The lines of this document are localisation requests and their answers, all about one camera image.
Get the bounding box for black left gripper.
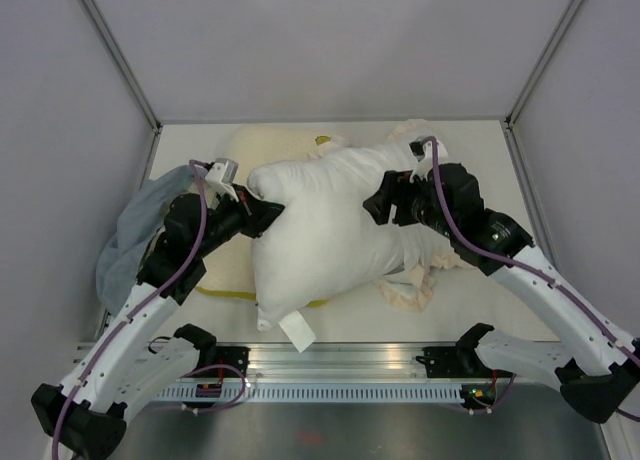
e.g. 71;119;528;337
193;184;286;259

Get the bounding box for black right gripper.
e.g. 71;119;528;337
363;170;457;240

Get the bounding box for white pillow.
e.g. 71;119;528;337
247;141;424;351

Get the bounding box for grey plush ruffled pillowcase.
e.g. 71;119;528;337
308;119;473;313

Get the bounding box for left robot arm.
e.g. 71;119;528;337
31;186;284;459

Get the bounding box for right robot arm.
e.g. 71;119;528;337
363;164;639;424

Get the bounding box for cream foam contour pillow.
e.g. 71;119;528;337
196;125;350;302

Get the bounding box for blue and beige cloth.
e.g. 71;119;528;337
95;165;205;316

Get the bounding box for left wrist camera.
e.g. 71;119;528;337
205;158;239;202

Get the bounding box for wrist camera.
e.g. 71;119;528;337
205;158;239;202
409;135;449;182

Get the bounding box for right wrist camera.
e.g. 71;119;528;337
409;135;449;182

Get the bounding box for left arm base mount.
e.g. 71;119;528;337
198;345;250;379

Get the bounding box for aluminium front rail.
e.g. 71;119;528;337
74;342;561;381

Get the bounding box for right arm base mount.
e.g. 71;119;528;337
415;346;483;379

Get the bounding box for slotted cable duct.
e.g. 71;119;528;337
156;382;492;404

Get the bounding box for left frame post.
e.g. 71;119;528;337
69;0;162;131

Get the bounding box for frame post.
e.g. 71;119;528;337
504;0;599;129
69;0;162;131

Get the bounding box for right frame post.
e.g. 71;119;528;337
504;0;599;129

